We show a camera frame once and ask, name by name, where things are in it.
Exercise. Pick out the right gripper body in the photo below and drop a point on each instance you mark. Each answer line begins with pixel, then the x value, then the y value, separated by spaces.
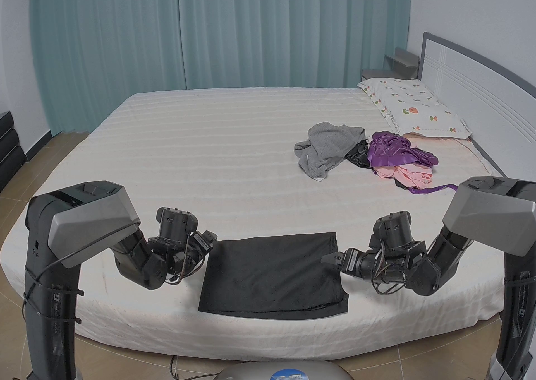
pixel 356 262

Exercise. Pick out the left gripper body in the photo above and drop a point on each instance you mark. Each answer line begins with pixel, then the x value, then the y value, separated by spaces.
pixel 199 250

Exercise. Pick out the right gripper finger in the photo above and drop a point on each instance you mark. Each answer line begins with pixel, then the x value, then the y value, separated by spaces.
pixel 331 259

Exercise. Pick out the black T-shirt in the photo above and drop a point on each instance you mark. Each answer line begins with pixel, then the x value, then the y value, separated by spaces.
pixel 272 273

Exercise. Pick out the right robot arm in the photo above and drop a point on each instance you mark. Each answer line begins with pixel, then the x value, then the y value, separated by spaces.
pixel 481 211

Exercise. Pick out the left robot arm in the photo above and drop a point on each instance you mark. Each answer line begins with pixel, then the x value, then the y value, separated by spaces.
pixel 83 223

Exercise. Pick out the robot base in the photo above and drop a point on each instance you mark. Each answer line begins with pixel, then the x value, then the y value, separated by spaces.
pixel 251 372

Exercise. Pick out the bed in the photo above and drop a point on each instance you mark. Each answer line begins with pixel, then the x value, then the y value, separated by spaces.
pixel 234 144

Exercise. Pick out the pink garment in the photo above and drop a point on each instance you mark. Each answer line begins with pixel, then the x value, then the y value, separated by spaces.
pixel 406 175

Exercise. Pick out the black shiny garment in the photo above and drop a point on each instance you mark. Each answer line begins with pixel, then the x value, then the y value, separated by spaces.
pixel 359 156

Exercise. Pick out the grey garment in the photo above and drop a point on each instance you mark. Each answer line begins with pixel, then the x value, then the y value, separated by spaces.
pixel 326 148

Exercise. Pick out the purple garment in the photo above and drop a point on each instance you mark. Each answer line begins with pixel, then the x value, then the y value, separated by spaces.
pixel 393 152

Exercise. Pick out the white printed pillow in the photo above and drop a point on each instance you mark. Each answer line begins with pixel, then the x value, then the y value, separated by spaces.
pixel 418 106

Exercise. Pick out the grey bedside table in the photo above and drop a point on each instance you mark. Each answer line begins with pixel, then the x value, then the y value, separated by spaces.
pixel 385 68

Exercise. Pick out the black chest of drawers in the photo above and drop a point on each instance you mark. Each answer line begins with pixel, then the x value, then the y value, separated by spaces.
pixel 8 148

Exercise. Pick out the blue-green curtain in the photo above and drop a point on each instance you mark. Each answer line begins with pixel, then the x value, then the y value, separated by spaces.
pixel 293 18
pixel 104 35

